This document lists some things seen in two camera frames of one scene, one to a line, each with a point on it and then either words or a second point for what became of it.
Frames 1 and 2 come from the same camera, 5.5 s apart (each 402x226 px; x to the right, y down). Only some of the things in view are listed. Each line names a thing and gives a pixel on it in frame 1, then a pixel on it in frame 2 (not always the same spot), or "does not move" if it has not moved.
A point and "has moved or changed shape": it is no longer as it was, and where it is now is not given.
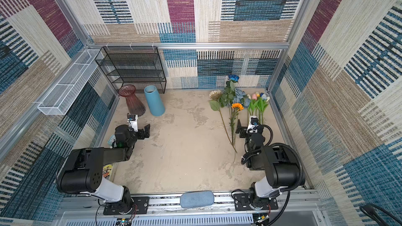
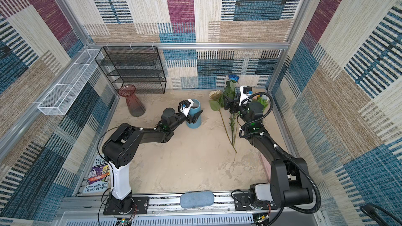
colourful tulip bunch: x=258 y=103 does not move
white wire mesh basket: x=56 y=101 does not move
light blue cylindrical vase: x=156 y=105 to x=196 y=107
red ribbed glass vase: x=135 y=106 does not move
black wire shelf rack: x=138 y=66 does not move
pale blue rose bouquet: x=240 y=97 has moved or changed shape
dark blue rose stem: x=230 y=88 does not move
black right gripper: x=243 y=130 to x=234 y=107
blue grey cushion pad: x=197 y=199 does not move
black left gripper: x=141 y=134 to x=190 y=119
